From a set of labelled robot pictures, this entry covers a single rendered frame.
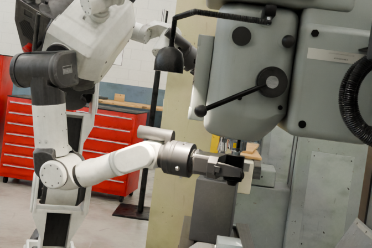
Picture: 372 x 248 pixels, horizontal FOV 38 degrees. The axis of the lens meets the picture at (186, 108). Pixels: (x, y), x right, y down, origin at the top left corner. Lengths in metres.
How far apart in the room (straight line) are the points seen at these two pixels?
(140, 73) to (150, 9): 1.24
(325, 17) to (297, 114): 0.23
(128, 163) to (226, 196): 0.37
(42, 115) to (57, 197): 0.49
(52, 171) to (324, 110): 0.72
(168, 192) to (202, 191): 1.51
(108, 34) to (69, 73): 0.17
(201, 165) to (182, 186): 1.79
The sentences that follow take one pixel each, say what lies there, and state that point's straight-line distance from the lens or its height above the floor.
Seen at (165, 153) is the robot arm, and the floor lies 1.25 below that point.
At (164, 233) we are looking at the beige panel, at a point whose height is 0.54.
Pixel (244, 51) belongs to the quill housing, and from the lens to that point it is 1.23.
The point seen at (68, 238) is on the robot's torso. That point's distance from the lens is 1.97.
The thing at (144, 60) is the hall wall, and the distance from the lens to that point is 10.41.
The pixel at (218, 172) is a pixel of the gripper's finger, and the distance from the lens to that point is 1.29.
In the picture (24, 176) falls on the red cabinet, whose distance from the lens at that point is 6.37.
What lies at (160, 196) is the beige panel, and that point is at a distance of 3.13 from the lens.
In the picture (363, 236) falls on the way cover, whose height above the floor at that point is 1.10.
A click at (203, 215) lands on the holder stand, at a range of 1.63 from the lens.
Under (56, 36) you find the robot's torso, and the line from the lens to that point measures 1.54.
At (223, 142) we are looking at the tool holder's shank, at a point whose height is 1.26.
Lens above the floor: 1.43
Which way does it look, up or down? 3 degrees down
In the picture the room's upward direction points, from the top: 7 degrees clockwise
